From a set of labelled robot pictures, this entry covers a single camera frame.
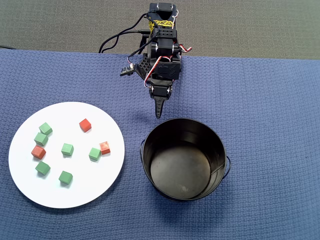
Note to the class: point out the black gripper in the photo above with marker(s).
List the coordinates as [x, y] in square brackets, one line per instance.
[160, 91]

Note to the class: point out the red cube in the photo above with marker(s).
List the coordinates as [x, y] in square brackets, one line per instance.
[38, 152]
[85, 125]
[105, 148]

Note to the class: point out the green cube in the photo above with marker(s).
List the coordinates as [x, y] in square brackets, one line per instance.
[42, 167]
[94, 154]
[41, 139]
[65, 177]
[67, 149]
[45, 128]

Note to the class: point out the white round plate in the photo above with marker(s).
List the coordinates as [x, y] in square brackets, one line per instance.
[75, 192]

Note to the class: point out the black metal bucket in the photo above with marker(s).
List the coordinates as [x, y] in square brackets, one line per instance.
[180, 170]

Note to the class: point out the blue woven table cloth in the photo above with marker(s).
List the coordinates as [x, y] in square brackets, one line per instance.
[250, 125]

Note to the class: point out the small camera circuit board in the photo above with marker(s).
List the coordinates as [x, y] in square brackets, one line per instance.
[126, 71]

